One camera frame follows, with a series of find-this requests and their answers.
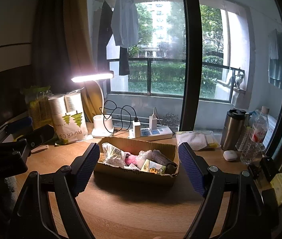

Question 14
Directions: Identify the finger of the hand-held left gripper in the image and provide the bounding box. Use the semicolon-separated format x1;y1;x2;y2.
0;116;33;142
0;124;56;155

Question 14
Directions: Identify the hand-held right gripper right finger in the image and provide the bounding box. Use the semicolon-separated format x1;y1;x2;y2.
178;142;280;239

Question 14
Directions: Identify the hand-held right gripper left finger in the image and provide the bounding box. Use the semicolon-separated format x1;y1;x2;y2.
11;143;101;239

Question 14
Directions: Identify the clear plastic soft pack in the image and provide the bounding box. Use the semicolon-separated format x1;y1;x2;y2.
102;143;129;167

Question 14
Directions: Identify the grey fabric glove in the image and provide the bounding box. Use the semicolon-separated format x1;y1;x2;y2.
151;149;178;174

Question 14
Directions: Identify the yellow cartoon printed packet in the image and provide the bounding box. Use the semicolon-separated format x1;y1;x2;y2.
140;160;167;175

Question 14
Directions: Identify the pink plush toy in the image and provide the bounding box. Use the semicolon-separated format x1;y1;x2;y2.
124;154;138;167

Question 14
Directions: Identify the cardboard box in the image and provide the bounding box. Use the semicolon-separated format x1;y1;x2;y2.
93;136;180;186

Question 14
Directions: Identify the white bubble wrap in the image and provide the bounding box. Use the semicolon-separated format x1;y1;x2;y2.
135;150;154;168

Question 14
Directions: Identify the green plastic package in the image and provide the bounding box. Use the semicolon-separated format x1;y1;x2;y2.
22;85;53;130

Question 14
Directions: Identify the white mask pack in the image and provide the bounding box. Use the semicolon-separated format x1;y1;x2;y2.
175;130;218;151

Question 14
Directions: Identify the paper cup pack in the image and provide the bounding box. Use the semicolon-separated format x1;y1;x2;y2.
47;88;89;146

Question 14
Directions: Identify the white earbuds case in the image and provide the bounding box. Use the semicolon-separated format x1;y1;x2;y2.
222;150;237;162

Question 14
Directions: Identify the white desk lamp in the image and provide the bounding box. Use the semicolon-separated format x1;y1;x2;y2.
71;72;115;138

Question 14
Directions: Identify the white power strip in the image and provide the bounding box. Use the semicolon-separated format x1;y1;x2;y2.
128;126;173;140

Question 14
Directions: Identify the steel tumbler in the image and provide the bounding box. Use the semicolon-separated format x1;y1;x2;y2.
220;109;247;151

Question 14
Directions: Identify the small white charger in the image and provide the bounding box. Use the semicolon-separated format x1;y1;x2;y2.
148;115;158;130

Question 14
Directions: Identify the tall white charger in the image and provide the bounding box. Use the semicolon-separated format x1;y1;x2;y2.
132;120;142;138

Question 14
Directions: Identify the clear water bottle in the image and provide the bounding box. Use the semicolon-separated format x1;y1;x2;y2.
240;106;269;165

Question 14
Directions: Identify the dark curtain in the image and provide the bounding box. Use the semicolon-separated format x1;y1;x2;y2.
32;0;69;91

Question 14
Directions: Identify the grey and white cat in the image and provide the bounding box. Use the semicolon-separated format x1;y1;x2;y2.
227;71;245;89

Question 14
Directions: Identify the tan curtain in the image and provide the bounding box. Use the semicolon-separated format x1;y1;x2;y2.
63;0;107;124

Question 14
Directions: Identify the balcony railing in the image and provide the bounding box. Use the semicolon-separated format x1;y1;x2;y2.
109;57;241;97

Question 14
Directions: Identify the dark hanging garment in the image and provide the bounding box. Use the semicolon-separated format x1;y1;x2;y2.
97;0;131;76

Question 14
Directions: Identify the hanging blue towel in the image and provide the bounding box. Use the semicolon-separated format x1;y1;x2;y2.
268;29;282;90

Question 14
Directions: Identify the hanging shirt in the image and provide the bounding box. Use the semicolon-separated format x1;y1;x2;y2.
111;0;140;48

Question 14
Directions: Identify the black cable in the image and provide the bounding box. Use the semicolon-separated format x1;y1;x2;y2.
99;100;139;131

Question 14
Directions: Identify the dark window frame post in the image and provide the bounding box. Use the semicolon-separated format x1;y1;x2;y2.
180;0;204;133

